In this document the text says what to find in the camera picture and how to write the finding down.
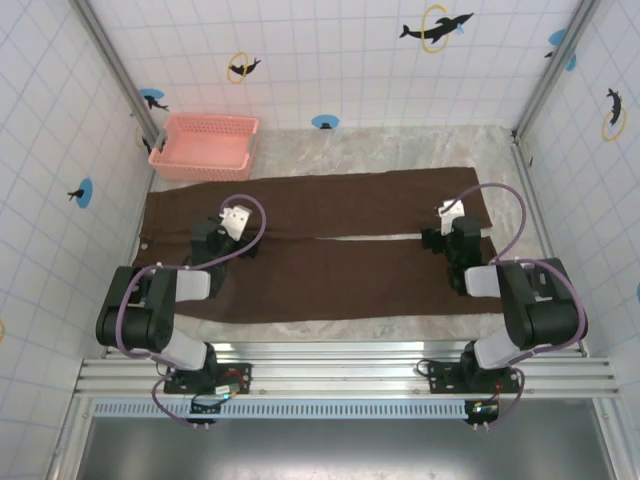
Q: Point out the brown long pants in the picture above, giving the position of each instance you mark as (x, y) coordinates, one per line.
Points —
(350, 210)

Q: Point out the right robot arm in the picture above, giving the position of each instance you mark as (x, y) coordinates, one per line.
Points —
(540, 310)

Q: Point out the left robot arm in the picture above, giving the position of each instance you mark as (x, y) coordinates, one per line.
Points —
(150, 300)

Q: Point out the pink plastic basket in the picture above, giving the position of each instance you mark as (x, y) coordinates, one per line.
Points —
(200, 145)

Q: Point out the small black fish sticker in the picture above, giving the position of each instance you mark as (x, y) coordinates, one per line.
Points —
(146, 145)

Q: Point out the fish blue circle sticker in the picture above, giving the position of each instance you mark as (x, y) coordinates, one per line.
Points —
(86, 192)

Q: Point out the blue oval fin sticker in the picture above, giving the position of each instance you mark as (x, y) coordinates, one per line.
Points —
(325, 121)

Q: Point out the shark blue circle sticker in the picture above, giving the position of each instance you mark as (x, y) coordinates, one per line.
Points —
(150, 96)

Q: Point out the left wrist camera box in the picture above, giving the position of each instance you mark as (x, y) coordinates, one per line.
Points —
(235, 220)

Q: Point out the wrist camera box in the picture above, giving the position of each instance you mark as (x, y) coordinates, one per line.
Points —
(235, 220)
(450, 210)

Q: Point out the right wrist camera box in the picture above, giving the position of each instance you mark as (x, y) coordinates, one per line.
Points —
(450, 210)

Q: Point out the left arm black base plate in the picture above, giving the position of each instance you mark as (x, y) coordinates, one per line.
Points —
(240, 372)

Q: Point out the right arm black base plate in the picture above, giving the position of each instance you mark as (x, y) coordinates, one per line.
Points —
(440, 375)

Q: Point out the aluminium mounting rail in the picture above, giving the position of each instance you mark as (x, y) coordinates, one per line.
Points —
(340, 372)

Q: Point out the right aluminium corner post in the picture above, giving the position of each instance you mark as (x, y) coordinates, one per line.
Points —
(555, 70)

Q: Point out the aluminium corner post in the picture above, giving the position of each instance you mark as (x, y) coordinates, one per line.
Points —
(115, 65)
(555, 70)

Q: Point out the left aluminium corner post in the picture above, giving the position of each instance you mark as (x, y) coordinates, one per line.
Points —
(115, 65)

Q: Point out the blue sticker behind post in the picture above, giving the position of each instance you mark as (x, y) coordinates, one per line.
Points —
(557, 37)

